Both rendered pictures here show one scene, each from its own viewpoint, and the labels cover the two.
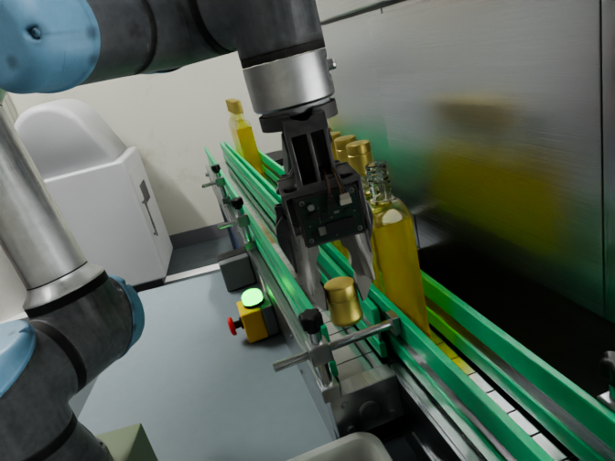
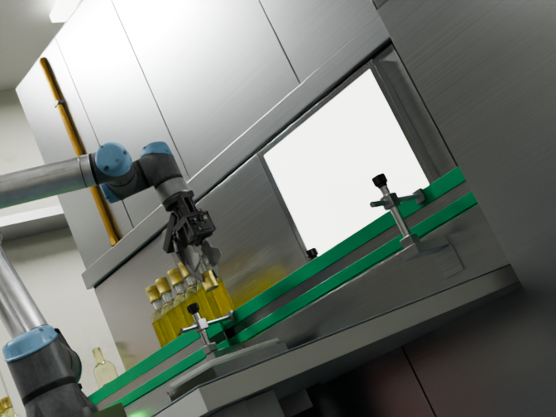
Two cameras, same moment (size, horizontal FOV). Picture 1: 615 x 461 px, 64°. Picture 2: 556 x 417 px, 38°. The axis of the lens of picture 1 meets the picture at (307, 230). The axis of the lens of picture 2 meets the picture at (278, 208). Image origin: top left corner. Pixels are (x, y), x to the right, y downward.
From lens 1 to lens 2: 167 cm
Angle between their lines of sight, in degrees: 51
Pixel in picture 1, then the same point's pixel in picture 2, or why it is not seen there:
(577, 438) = not seen: hidden behind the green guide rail
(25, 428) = (64, 361)
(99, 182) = not seen: outside the picture
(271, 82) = (171, 184)
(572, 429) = not seen: hidden behind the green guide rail
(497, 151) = (250, 241)
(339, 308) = (208, 278)
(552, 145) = (267, 219)
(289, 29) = (174, 170)
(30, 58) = (123, 158)
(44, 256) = (35, 313)
